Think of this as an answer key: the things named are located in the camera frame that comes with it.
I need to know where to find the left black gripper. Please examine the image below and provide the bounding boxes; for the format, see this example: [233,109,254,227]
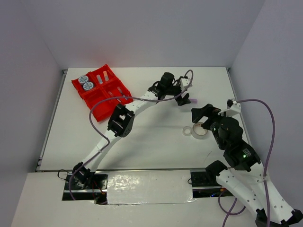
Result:
[165,76,190,105]

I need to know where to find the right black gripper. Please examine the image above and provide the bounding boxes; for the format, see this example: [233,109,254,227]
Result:
[191,102,233,148]

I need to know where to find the pink highlighter marker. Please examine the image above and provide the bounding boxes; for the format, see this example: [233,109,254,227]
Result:
[190,99,198,104]

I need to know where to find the large clear tape roll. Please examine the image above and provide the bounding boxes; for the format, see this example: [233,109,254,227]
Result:
[191,122,208,140]

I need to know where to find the blue pen refill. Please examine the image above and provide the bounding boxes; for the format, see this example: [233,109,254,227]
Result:
[117,87,128,100]

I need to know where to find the orange highlighter marker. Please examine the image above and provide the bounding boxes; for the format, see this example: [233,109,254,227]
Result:
[103,71,109,82]

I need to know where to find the blue highlighter marker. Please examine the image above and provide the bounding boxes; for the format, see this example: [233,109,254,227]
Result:
[97,75,103,84]

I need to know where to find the blue paint jar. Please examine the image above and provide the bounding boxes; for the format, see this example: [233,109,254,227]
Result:
[82,81,94,91]
[78,75,89,86]

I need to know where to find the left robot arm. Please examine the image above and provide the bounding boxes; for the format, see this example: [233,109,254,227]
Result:
[71,70,194,189]

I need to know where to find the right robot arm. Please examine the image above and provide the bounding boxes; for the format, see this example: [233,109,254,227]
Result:
[191,100,303,227]

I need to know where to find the small clear tape roll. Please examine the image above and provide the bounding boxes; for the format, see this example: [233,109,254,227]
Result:
[182,126,192,136]

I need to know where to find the red four-compartment tray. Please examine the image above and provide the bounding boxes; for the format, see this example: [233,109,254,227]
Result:
[71,64,133,122]

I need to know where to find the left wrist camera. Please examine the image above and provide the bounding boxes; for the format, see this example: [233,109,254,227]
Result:
[178,77,192,91]

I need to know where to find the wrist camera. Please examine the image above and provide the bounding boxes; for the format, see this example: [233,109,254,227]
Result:
[218,99,241,117]
[178,77,192,91]

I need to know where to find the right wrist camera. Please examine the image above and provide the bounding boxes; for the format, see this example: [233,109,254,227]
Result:
[218,99,241,117]

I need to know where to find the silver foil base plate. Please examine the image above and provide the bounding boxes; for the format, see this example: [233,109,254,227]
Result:
[107,170,195,205]

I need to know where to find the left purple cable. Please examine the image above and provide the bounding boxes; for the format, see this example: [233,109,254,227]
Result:
[68,70,195,201]

